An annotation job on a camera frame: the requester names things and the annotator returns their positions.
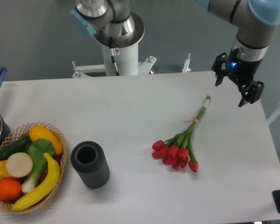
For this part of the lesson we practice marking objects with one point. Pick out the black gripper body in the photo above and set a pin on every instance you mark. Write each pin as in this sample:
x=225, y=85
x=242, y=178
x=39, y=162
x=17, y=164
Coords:
x=240, y=72

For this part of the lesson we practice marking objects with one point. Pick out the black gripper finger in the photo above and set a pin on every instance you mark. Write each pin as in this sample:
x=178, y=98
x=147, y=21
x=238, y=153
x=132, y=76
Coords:
x=250, y=93
x=217, y=68

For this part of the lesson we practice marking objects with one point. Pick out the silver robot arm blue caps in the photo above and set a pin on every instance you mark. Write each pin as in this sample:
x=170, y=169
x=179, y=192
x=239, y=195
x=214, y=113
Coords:
x=119, y=31

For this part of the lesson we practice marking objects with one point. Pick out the red tulip bouquet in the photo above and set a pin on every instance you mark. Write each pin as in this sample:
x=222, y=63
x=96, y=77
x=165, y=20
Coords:
x=178, y=151

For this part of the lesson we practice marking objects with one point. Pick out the dark grey ribbed vase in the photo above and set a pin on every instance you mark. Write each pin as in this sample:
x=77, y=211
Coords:
x=89, y=161

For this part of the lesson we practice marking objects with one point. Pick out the green leek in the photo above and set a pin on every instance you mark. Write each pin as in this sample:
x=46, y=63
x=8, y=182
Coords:
x=36, y=151

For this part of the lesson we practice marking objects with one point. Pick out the woven wicker basket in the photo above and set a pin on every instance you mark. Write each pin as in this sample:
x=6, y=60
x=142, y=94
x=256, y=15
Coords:
x=19, y=133

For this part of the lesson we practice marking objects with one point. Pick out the yellow banana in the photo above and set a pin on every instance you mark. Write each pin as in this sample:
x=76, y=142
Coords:
x=43, y=189

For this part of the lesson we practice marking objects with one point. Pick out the green cucumber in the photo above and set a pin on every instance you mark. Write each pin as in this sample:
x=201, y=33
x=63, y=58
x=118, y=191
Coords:
x=17, y=146

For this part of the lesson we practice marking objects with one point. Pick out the round beige wooden disc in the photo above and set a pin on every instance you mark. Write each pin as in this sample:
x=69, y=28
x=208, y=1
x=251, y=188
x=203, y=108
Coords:
x=19, y=165

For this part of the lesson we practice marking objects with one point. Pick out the orange fruit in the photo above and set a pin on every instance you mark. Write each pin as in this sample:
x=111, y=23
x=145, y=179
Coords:
x=10, y=189

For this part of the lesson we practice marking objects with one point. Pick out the white table clamp bracket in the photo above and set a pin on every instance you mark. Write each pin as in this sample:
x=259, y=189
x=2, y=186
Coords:
x=82, y=71

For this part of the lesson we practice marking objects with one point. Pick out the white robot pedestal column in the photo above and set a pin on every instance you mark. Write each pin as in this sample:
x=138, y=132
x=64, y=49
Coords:
x=126, y=60

